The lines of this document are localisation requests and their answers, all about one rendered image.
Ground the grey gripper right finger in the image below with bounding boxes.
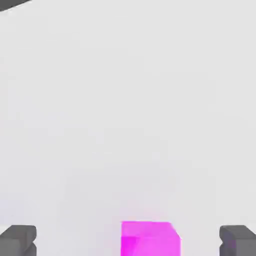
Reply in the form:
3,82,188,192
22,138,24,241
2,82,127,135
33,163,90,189
219,224,256,256

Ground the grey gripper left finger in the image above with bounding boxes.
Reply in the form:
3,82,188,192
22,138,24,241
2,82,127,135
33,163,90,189
0,224,38,256

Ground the small magenta cube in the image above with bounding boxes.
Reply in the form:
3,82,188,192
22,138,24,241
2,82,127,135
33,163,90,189
120,220,182,256

